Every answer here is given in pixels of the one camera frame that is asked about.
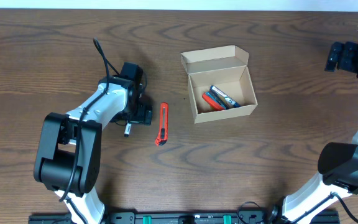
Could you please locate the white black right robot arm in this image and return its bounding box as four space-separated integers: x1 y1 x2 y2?
268 42 358 223

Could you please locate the orange utility knife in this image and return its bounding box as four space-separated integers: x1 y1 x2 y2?
155 102 168 146

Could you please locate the red black utility knife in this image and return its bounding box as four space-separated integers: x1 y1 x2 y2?
202 92 227 111

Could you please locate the black white marker pen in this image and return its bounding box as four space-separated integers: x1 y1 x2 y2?
124 123 132 138

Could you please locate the cardboard box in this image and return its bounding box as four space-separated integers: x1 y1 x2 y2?
181 45 258 124

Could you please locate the blue capped white marker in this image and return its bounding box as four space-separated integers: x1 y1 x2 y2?
209 85 240 109

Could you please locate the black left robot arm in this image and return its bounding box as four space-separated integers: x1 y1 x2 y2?
29 62 152 224

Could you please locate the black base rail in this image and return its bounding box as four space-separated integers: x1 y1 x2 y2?
28 209 340 224

